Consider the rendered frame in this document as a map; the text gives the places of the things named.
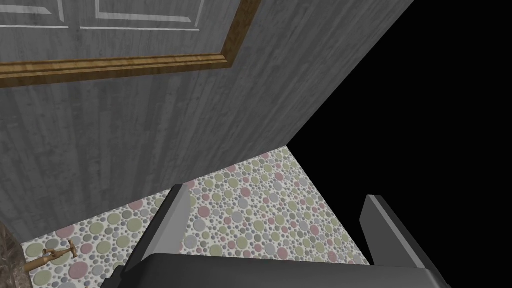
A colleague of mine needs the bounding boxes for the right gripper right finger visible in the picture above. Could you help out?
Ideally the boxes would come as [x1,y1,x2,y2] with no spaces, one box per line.
[359,194,436,270]

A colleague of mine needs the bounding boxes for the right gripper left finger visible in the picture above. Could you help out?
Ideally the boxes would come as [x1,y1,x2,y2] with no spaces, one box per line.
[124,183,192,275]

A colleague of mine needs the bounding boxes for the brass tap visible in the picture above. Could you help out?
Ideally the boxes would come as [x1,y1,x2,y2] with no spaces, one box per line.
[23,239,79,274]

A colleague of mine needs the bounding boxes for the brown marble basin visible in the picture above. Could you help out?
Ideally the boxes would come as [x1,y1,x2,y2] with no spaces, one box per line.
[0,220,34,288]

